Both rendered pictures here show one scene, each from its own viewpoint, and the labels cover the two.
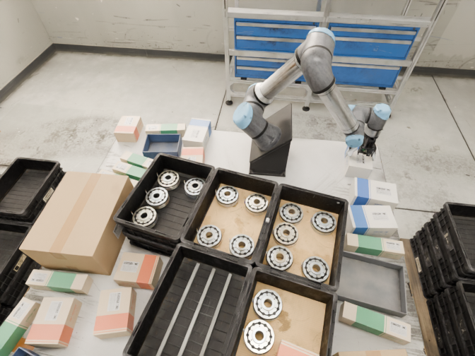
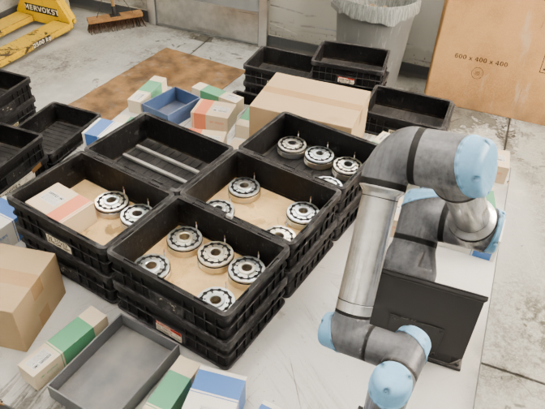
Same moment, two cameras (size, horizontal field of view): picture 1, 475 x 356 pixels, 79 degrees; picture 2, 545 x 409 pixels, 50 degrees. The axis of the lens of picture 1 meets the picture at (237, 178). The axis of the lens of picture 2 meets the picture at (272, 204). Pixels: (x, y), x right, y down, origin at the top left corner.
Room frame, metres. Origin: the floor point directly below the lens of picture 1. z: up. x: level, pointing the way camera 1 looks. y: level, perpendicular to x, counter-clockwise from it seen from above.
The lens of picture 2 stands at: (0.96, -1.33, 2.02)
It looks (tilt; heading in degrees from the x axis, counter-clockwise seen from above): 39 degrees down; 102
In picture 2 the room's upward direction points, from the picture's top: 3 degrees clockwise
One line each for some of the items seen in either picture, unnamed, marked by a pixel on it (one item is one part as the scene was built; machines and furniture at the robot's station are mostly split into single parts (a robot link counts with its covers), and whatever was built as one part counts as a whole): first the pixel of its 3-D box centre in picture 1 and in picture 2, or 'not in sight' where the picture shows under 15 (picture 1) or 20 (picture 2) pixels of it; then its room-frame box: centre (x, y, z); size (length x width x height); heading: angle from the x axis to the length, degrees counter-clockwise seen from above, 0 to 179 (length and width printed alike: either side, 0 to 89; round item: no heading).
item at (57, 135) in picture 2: not in sight; (58, 155); (-0.58, 0.79, 0.31); 0.40 x 0.30 x 0.34; 81
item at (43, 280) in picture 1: (60, 282); (252, 118); (0.43, 0.75, 0.73); 0.24 x 0.06 x 0.06; 83
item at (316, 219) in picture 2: (232, 210); (261, 195); (0.64, 0.02, 0.92); 0.40 x 0.30 x 0.02; 161
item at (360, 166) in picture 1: (358, 159); not in sight; (1.08, -0.67, 0.75); 0.20 x 0.12 x 0.09; 166
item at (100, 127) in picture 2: not in sight; (114, 139); (-0.04, 0.41, 0.75); 0.20 x 0.12 x 0.09; 174
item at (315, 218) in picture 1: (324, 221); (215, 301); (0.62, -0.37, 0.86); 0.10 x 0.10 x 0.01
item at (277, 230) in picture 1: (285, 233); (215, 253); (0.57, -0.20, 0.86); 0.10 x 0.10 x 0.01
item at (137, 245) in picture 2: (302, 237); (199, 265); (0.55, -0.26, 0.87); 0.40 x 0.30 x 0.11; 161
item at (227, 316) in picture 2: (305, 231); (199, 251); (0.55, -0.26, 0.92); 0.40 x 0.30 x 0.02; 161
